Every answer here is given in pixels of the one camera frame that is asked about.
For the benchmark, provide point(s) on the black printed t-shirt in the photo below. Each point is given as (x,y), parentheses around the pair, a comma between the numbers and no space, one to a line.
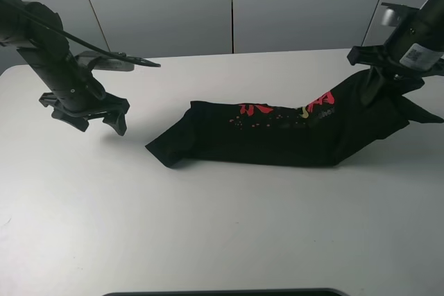
(321,134)

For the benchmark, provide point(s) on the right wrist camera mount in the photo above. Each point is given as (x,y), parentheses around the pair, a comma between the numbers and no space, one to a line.
(396,13)

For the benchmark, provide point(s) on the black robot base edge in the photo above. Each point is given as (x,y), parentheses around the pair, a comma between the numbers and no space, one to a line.
(265,292)

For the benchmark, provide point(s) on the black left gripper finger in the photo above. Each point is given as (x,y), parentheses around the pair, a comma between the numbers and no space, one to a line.
(117,121)
(77,122)

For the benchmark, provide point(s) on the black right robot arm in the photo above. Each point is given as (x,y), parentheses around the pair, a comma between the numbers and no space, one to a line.
(413,51)

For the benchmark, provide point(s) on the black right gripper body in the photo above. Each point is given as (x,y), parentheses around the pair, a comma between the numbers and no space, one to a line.
(377,58)

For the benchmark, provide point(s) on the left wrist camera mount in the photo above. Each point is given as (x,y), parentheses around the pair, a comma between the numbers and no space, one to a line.
(118,61)

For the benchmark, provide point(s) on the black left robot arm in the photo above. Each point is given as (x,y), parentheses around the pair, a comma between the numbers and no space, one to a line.
(30,28)

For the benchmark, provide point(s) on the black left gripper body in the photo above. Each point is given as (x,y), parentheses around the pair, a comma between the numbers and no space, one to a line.
(84,100)

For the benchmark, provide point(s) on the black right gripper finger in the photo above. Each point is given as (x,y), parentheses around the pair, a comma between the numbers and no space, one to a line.
(372,86)

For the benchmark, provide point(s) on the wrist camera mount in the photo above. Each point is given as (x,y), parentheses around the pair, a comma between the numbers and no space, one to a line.
(396,13)
(118,61)

